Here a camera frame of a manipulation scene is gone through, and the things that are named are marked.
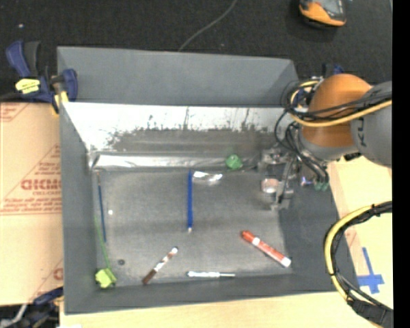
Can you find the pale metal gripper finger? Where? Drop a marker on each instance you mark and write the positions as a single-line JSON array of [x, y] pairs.
[[270, 185], [282, 197]]

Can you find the small green cap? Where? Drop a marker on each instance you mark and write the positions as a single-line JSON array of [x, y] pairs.
[[233, 162]]

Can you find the red and white marker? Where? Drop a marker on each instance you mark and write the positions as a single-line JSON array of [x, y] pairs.
[[266, 248]]

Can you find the crumpled clear plastic wrapper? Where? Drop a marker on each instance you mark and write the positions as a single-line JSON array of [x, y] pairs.
[[206, 176]]

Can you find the blue pencil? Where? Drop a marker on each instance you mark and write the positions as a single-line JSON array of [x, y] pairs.
[[190, 200]]

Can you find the white and silver pen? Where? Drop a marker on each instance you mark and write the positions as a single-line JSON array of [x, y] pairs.
[[208, 274]]

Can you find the brown and white pen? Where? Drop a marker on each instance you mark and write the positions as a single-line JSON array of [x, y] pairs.
[[160, 265]]

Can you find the grey metal bin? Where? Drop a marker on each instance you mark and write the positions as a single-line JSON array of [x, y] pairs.
[[157, 80]]

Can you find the thin dark blue pen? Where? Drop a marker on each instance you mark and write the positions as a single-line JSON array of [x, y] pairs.
[[102, 207]]

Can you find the yellow-green block with thin stem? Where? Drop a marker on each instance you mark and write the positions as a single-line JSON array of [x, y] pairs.
[[105, 278]]

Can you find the brown cardboard board, red print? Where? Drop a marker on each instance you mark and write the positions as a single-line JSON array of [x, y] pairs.
[[27, 169]]

